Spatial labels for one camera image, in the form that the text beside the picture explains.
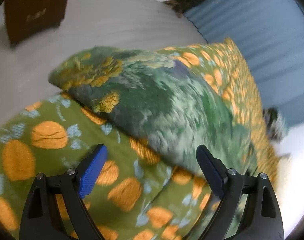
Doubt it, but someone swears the green orange floral quilt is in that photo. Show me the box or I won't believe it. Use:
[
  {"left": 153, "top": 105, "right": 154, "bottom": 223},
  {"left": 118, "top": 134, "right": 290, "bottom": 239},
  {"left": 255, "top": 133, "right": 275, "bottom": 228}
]
[{"left": 0, "top": 38, "right": 278, "bottom": 239}]

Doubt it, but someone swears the blue pleated curtain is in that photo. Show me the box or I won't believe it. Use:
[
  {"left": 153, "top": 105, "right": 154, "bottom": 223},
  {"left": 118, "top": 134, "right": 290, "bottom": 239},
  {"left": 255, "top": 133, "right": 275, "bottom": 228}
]
[{"left": 186, "top": 0, "right": 304, "bottom": 126}]

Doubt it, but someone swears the dark brown wooden cabinet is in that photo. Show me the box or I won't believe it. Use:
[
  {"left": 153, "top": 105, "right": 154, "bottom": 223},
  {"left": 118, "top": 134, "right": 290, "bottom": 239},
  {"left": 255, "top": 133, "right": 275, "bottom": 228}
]
[{"left": 4, "top": 0, "right": 68, "bottom": 47}]

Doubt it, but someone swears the green landscape print padded jacket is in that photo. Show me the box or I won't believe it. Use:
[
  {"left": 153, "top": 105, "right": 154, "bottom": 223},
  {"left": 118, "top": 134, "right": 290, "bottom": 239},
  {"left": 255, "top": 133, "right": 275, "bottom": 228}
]
[{"left": 49, "top": 47, "right": 257, "bottom": 175}]

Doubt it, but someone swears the pile of clothes by bed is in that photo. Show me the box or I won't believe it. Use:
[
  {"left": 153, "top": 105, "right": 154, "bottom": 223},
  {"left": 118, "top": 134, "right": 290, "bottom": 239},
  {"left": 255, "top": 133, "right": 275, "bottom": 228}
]
[{"left": 263, "top": 107, "right": 289, "bottom": 142}]

